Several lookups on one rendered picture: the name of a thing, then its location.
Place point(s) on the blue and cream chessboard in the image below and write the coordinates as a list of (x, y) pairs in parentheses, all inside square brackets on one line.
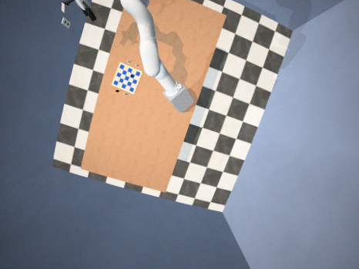
[(123, 79)]

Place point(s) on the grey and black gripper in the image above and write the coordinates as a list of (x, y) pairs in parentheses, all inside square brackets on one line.
[(85, 6)]

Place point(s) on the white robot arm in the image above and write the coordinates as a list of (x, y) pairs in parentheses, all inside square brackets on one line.
[(152, 64)]

